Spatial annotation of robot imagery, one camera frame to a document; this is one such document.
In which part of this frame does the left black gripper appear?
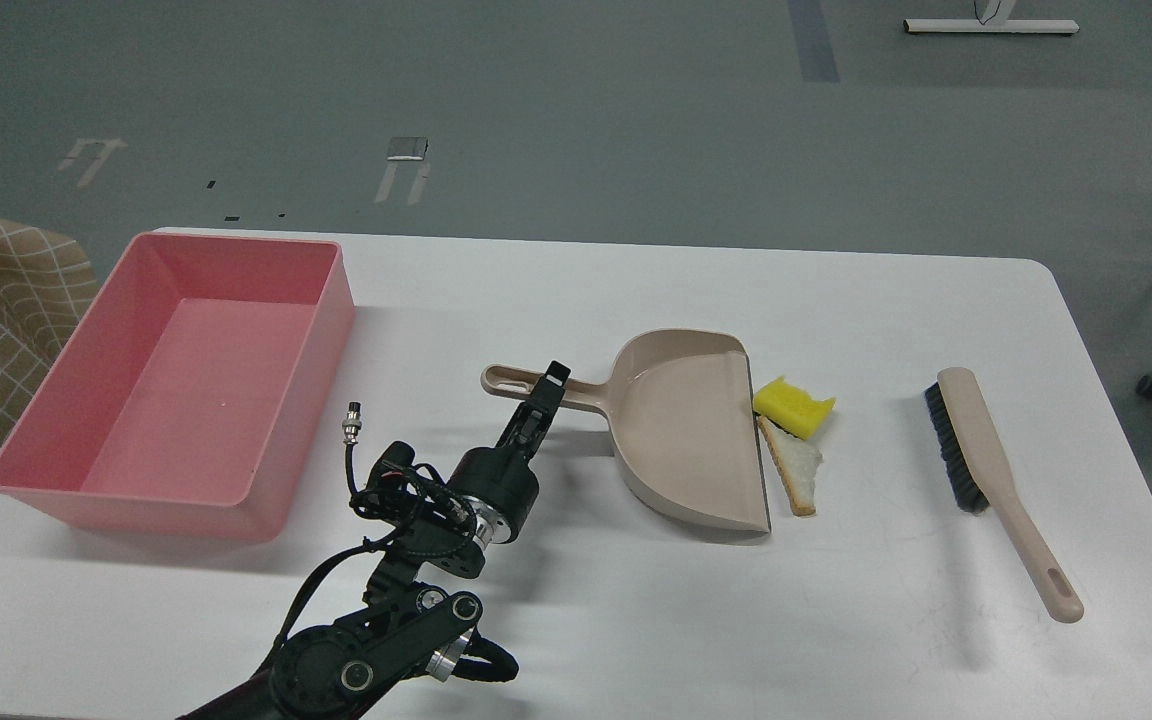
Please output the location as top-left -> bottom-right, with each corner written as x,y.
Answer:
449,361 -> 571,547

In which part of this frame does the beige plastic dustpan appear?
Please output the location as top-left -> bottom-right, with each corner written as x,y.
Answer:
482,329 -> 772,546

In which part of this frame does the yellow sponge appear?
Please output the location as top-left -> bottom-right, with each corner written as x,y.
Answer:
751,376 -> 838,439

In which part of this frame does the triangular bread slice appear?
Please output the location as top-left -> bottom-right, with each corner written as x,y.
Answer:
756,415 -> 823,518

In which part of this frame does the beige hand brush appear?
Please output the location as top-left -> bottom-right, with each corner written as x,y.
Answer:
923,366 -> 1085,624

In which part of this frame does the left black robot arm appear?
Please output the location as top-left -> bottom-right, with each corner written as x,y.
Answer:
192,363 -> 570,719

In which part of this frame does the pink plastic bin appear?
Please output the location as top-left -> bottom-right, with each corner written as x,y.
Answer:
0,232 -> 356,541

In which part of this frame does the white stand base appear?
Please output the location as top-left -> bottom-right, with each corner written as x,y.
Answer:
902,1 -> 1082,37

